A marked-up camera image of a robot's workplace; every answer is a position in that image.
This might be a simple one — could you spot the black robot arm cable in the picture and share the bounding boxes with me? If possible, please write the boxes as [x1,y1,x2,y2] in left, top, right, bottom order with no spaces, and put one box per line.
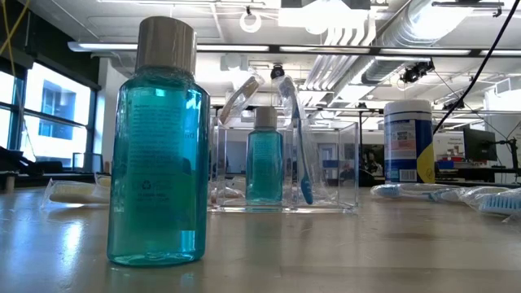
[431,0,521,136]

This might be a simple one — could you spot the black computer monitor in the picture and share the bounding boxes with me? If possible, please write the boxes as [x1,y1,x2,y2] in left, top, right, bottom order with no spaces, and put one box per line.
[462,127,499,163]

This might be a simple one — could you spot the black ceiling camera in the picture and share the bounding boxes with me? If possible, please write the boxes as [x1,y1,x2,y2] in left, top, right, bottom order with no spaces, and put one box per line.
[269,63,286,81]

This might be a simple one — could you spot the long suspended ceiling light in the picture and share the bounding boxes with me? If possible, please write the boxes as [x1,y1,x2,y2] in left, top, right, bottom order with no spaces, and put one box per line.
[67,40,521,58]

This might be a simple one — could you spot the blue toothbrush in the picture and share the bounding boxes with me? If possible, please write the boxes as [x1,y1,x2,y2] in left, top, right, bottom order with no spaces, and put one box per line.
[369,181,465,201]
[271,74,326,206]
[467,190,521,224]

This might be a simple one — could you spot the white blue wipes canister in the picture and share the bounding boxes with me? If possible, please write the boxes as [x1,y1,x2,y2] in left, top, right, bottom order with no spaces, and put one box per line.
[383,99,436,185]

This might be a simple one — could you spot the bright ceiling light panel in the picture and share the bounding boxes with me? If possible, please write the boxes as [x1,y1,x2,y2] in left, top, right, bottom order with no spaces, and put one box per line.
[278,0,371,29]

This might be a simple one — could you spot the white ceiling ring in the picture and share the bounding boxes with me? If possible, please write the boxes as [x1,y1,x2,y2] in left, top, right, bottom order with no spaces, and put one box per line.
[239,10,263,34]

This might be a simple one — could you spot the yellow cable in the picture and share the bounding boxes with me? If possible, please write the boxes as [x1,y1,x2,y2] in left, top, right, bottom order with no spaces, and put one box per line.
[0,0,32,77]

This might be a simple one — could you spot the small dark monitor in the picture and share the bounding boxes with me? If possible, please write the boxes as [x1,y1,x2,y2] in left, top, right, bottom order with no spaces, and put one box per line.
[72,152,103,173]

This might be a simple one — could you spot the clear plastic bag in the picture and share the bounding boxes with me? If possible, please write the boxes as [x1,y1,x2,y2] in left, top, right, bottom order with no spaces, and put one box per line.
[208,117,361,215]

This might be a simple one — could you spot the teal mouthwash bottle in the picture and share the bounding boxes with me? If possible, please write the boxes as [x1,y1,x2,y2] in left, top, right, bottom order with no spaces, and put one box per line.
[245,106,285,206]
[106,15,212,268]

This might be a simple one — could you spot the white poster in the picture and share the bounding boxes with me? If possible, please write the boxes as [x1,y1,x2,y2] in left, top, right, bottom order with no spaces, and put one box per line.
[433,132,465,162]

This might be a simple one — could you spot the large window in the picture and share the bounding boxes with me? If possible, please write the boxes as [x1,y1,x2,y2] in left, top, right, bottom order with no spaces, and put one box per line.
[0,60,101,174]

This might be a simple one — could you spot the white ceiling pipes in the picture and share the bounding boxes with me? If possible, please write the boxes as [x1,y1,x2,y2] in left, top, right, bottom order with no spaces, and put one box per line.
[300,15,382,97]

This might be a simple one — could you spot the silver ventilation duct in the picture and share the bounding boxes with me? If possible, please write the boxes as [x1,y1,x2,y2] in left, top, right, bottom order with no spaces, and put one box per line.
[360,0,484,86]

